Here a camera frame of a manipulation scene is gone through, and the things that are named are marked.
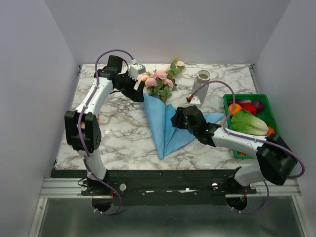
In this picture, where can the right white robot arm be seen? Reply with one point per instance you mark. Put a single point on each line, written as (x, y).
(275, 160)

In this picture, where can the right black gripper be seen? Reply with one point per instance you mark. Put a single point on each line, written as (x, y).
(178, 114)

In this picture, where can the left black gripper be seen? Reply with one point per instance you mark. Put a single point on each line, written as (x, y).
(136, 96)

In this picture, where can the green lettuce toy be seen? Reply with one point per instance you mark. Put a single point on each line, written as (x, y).
(245, 122)

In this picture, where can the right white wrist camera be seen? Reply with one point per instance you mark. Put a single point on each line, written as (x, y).
(193, 100)

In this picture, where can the green plastic basket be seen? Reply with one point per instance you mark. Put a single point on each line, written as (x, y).
(266, 115)

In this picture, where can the white ceramic vase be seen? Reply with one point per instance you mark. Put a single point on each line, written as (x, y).
(200, 85)

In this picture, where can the orange pumpkin toy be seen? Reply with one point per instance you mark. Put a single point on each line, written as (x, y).
(270, 131)

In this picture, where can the orange pepper toy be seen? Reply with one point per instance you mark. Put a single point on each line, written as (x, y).
(234, 108)

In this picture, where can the purple onion toy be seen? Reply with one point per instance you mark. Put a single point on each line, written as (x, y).
(259, 105)

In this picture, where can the red pepper toy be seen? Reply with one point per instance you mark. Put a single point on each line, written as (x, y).
(250, 108)

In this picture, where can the aluminium rail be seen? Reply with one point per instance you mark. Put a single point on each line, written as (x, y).
(52, 188)

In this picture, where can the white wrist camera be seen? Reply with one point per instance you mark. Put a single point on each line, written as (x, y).
(193, 100)
(135, 70)

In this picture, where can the pink flower bouquet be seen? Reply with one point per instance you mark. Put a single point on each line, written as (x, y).
(159, 84)

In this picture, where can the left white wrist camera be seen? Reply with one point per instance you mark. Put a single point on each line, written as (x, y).
(135, 70)

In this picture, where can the blue wrapping paper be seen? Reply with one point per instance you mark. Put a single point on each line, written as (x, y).
(167, 138)

